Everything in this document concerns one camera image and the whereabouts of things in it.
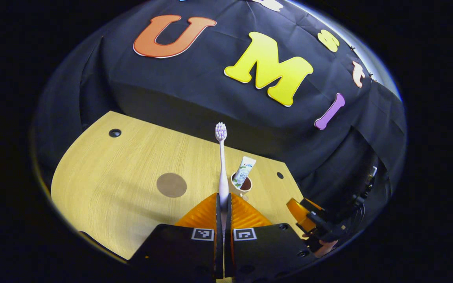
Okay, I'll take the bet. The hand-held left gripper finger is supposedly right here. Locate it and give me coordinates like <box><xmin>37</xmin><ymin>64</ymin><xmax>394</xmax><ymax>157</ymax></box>
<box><xmin>128</xmin><ymin>192</ymin><xmax>225</xmax><ymax>283</ymax></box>
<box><xmin>225</xmin><ymin>193</ymin><xmax>318</xmax><ymax>283</ymax></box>

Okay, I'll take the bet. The beige cup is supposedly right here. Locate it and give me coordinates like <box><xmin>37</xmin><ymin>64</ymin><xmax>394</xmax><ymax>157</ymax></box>
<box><xmin>230</xmin><ymin>172</ymin><xmax>253</xmax><ymax>197</ymax></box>

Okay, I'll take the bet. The white toothpaste tube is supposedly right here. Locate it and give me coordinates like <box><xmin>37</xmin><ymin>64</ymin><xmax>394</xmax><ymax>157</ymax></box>
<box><xmin>232</xmin><ymin>156</ymin><xmax>257</xmax><ymax>189</ymax></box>

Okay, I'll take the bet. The pink toothbrush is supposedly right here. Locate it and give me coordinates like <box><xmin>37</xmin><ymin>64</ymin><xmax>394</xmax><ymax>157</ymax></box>
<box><xmin>215</xmin><ymin>121</ymin><xmax>230</xmax><ymax>236</ymax></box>

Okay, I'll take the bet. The round brown coaster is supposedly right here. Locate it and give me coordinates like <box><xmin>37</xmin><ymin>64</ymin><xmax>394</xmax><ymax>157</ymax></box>
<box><xmin>156</xmin><ymin>172</ymin><xmax>188</xmax><ymax>198</ymax></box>

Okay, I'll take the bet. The black backdrop cloth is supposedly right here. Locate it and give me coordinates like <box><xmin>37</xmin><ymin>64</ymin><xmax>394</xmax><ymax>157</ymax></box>
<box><xmin>32</xmin><ymin>0</ymin><xmax>408</xmax><ymax>244</ymax></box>

